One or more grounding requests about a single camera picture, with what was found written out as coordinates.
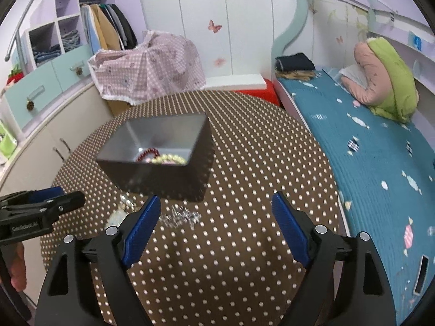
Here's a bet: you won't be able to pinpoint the silver rhinestone chain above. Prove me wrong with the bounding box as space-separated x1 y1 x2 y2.
159 206 202 230

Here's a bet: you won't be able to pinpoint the pale yellow bead bracelet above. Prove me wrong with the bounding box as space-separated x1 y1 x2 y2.
150 153 188 166

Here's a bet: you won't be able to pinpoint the dark red bead bracelet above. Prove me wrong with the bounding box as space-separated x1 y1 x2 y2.
136 147 161 164

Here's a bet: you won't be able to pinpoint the left hand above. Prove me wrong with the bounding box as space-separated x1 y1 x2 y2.
1 242 27 292

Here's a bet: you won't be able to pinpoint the cream cabinet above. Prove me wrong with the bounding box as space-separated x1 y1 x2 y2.
0 82 115 300

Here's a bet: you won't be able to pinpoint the grey metal tin box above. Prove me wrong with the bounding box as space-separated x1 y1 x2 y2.
96 113 215 202

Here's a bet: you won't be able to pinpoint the brown polka dot tablecloth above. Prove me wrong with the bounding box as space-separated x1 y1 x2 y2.
41 90 340 325

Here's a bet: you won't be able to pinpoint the teal candy print bedsheet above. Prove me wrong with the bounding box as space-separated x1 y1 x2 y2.
277 71 434 323

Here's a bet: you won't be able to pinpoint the teal drawer unit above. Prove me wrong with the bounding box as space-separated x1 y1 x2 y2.
4 45 92 130

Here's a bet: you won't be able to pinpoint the cardboard box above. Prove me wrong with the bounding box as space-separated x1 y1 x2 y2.
106 100 132 116

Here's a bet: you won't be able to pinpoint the black phone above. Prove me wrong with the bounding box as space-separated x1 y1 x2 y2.
413 255 429 296

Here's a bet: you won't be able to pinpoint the red storage box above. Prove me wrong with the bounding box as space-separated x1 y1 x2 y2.
236 79 281 107

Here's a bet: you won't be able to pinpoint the white foam board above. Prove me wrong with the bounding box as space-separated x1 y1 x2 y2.
203 74 267 90

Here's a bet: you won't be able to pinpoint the white cubby shelf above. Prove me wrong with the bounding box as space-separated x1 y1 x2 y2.
17 0 104 74

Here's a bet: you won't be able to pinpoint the folded dark clothes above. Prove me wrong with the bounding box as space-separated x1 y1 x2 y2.
275 53 316 72

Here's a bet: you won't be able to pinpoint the pink checkered cloth cover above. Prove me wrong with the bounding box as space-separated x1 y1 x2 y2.
88 30 206 105

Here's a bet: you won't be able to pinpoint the pink and green pillow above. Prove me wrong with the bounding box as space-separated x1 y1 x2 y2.
339 37 419 124

